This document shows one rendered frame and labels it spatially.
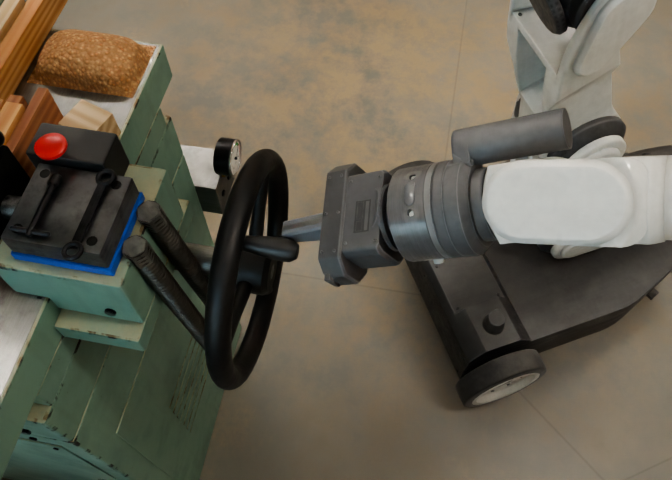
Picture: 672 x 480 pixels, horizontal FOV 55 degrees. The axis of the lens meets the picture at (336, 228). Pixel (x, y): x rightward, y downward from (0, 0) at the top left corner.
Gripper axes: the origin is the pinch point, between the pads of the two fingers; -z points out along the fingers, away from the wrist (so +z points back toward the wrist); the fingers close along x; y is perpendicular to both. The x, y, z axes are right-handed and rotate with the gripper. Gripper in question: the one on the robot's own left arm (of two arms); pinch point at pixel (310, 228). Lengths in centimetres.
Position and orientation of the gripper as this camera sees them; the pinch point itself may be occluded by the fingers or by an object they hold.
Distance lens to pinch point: 66.6
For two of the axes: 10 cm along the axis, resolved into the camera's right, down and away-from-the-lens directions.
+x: 0.9, -9.3, 3.6
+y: -5.2, -3.6, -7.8
